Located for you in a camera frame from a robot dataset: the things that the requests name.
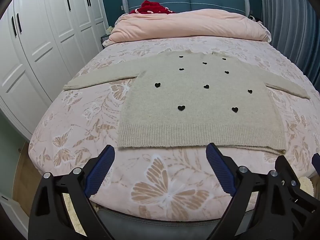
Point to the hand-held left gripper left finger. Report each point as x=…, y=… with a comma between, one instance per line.
x=99, y=171

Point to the dark nightstand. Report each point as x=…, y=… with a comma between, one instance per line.
x=104, y=41

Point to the white wardrobe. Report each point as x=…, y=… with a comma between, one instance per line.
x=37, y=55

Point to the blue-grey curtain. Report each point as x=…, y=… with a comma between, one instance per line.
x=290, y=25

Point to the pale item on nightstand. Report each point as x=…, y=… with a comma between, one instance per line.
x=109, y=30

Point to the pink butterfly bed sheet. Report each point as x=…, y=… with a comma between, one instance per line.
x=75, y=120

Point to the white fluffy rug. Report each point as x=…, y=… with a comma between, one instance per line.
x=307, y=186

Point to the black and white plush toy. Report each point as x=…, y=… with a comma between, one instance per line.
x=255, y=18

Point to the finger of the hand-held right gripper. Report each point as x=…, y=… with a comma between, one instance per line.
x=316, y=163
x=287, y=172

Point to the pink duvet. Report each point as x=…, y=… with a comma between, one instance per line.
x=185, y=25

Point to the red cloth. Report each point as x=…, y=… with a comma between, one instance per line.
x=152, y=7

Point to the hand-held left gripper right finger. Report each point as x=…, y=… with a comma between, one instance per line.
x=220, y=170

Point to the dark bed frame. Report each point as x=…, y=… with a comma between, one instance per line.
x=160, y=226

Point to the beige knit sweater black hearts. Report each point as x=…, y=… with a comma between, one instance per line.
x=187, y=120

